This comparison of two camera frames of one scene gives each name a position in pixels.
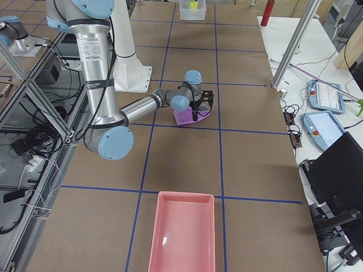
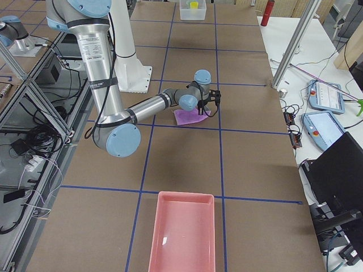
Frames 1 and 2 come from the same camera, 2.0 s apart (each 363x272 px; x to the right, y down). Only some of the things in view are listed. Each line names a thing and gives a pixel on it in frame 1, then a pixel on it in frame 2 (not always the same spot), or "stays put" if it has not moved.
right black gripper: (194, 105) to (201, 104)
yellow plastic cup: (194, 4) stays put
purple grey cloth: (185, 117) stays put
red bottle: (267, 13) stays put
